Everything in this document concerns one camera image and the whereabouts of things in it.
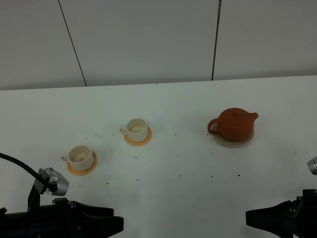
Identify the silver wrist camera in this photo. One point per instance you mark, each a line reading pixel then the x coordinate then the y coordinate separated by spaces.
pixel 312 165
pixel 53 178

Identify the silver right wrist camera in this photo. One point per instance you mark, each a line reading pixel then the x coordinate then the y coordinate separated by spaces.
pixel 312 165

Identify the white teacup near left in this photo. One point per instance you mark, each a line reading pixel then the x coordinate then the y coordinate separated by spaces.
pixel 80 158

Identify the white teacup far centre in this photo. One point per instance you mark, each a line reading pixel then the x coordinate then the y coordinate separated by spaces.
pixel 136 130

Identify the beige round teapot coaster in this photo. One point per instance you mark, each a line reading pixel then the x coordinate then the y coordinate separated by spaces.
pixel 231 144

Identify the brown clay teapot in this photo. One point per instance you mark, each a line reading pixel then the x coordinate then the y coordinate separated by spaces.
pixel 233 124

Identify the orange coaster far centre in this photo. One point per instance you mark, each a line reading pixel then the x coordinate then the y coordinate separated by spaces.
pixel 141 143

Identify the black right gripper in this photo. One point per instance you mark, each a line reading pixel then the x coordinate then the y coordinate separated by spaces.
pixel 288 218

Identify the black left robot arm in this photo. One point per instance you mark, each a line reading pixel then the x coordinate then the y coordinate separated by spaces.
pixel 14 225

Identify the orange coaster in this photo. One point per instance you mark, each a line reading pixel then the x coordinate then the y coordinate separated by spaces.
pixel 85 172
pixel 141 143

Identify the white teacup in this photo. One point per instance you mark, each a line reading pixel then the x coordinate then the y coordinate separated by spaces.
pixel 80 158
pixel 136 130

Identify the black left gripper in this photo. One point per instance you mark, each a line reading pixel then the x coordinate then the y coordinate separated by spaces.
pixel 70 219

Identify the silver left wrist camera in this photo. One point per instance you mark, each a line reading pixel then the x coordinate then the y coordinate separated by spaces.
pixel 53 178

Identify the orange coaster near left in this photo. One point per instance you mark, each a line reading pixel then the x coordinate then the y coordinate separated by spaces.
pixel 85 172

